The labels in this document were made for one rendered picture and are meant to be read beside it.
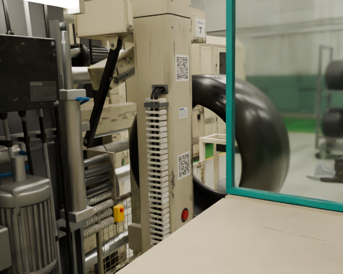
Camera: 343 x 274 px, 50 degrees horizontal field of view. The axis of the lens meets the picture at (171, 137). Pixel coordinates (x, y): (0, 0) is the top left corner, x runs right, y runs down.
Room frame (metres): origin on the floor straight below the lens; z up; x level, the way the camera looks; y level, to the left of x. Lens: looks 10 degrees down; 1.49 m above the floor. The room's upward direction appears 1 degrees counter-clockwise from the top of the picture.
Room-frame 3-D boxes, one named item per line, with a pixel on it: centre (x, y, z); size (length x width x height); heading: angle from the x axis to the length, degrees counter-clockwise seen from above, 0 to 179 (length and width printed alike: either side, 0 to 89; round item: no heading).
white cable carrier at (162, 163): (1.04, 0.04, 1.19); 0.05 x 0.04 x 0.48; 58
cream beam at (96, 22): (1.62, 0.08, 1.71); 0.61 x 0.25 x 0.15; 148
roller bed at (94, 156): (1.37, 0.34, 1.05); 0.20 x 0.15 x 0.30; 148
